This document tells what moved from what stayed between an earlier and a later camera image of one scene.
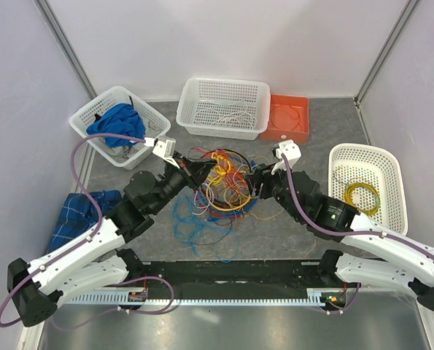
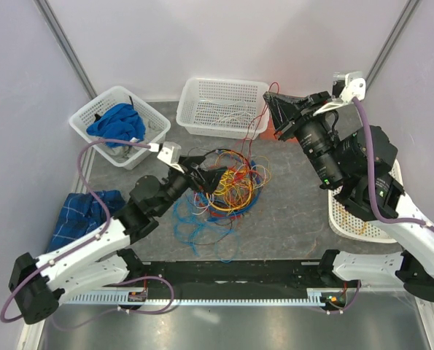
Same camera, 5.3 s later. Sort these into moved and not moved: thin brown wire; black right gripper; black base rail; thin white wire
Moved: black right gripper
Not moved: thin brown wire; black base rail; thin white wire
